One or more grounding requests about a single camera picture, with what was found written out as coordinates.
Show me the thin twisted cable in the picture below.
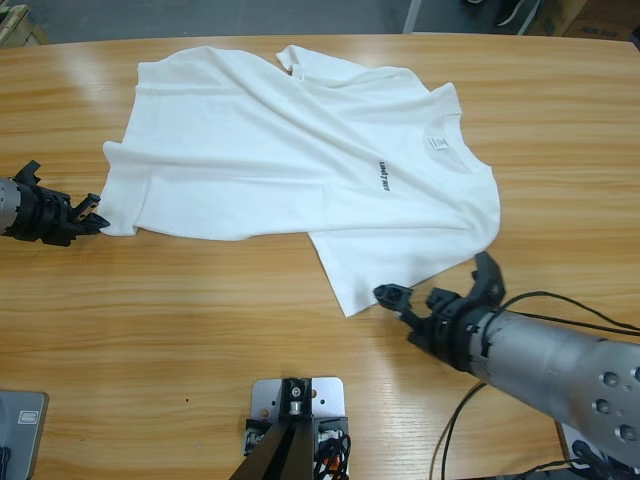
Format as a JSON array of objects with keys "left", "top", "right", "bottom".
[{"left": 519, "top": 457, "right": 574, "bottom": 480}]

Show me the black shoe with white sole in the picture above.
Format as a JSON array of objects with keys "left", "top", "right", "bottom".
[{"left": 494, "top": 0, "right": 526, "bottom": 27}]

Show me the brown cardboard box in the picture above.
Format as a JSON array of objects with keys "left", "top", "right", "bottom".
[{"left": 529, "top": 0, "right": 589, "bottom": 36}]

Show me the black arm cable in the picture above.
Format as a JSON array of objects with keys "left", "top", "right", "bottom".
[{"left": 499, "top": 291, "right": 640, "bottom": 337}]

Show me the thin black wire bundle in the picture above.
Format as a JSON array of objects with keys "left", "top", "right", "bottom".
[{"left": 569, "top": 439, "right": 640, "bottom": 480}]

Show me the dark printed box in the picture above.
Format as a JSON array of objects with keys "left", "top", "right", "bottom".
[{"left": 564, "top": 0, "right": 636, "bottom": 40}]

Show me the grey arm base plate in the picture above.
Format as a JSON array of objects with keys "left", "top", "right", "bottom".
[
  {"left": 554, "top": 419, "right": 640, "bottom": 474},
  {"left": 0, "top": 389, "right": 50, "bottom": 480}
]

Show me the dark camera post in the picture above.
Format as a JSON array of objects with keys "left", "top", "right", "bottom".
[{"left": 233, "top": 378, "right": 316, "bottom": 480}]

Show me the white upright pole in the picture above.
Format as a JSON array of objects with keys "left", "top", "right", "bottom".
[{"left": 402, "top": 0, "right": 425, "bottom": 34}]

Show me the orange and black cable bunch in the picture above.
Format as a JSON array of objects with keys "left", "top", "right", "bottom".
[{"left": 313, "top": 433, "right": 354, "bottom": 480}]

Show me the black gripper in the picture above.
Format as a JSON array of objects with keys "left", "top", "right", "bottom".
[
  {"left": 9, "top": 183, "right": 111, "bottom": 247},
  {"left": 373, "top": 251, "right": 507, "bottom": 375}
]

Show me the long black cable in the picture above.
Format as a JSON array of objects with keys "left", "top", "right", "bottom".
[{"left": 432, "top": 382, "right": 486, "bottom": 480}]

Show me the white slanted leg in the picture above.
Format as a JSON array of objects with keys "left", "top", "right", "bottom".
[{"left": 517, "top": 0, "right": 544, "bottom": 35}]

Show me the white t-shirt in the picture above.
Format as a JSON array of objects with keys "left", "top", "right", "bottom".
[{"left": 99, "top": 43, "right": 502, "bottom": 319}]

